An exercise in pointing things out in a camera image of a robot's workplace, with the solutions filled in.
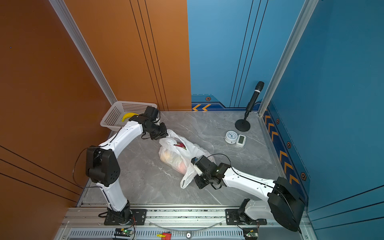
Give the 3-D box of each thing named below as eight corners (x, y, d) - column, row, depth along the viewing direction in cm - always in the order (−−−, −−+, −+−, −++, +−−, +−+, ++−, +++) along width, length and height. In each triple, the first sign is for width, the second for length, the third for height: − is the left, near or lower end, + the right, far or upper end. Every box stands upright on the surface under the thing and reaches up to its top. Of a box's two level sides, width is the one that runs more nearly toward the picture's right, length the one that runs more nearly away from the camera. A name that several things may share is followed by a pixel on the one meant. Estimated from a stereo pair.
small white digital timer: (235, 146, 103) (236, 143, 100) (237, 136, 108) (238, 133, 105) (243, 148, 101) (245, 145, 99) (245, 138, 106) (246, 135, 104)
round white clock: (225, 144, 103) (226, 141, 100) (223, 134, 109) (224, 130, 105) (237, 144, 103) (238, 141, 100) (235, 134, 109) (236, 130, 105)
